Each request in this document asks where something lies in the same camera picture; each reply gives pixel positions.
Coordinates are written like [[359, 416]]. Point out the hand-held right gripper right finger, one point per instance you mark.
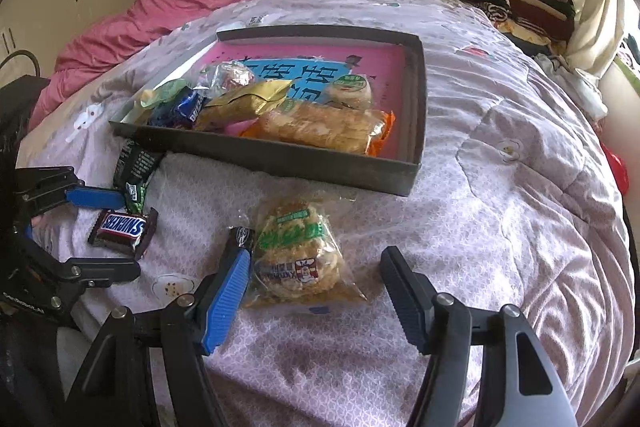
[[400, 292]]

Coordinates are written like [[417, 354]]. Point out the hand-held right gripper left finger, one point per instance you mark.
[[227, 297]]

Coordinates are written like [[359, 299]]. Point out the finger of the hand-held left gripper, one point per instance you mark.
[[95, 198], [110, 269]]

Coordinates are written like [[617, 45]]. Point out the brown chocolate bar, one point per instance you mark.
[[122, 227]]

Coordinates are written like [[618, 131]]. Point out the floss cake clear packet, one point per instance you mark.
[[292, 252]]

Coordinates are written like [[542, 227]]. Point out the light green snack packet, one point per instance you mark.
[[160, 94]]

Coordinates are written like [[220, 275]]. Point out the grey cardboard box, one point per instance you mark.
[[300, 162]]

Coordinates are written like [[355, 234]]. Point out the gold snack packet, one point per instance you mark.
[[240, 104]]

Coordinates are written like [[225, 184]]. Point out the red and white candy packet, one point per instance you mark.
[[230, 74]]

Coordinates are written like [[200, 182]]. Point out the orange bread packet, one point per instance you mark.
[[320, 127]]

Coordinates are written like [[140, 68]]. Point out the dark green snack packet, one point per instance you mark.
[[132, 167]]

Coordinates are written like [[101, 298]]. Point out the blue snack packet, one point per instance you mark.
[[175, 109]]

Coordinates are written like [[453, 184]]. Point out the pink quilt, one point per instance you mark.
[[150, 17]]

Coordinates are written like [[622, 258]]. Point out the round cake clear packet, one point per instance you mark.
[[350, 91]]

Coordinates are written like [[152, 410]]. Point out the pink and blue book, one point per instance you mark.
[[385, 77]]

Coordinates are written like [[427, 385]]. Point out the red plastic bag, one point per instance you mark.
[[617, 169]]

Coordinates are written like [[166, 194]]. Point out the white crumpled cloth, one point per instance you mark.
[[580, 87]]

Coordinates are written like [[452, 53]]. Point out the cream curtain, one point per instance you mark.
[[595, 7]]

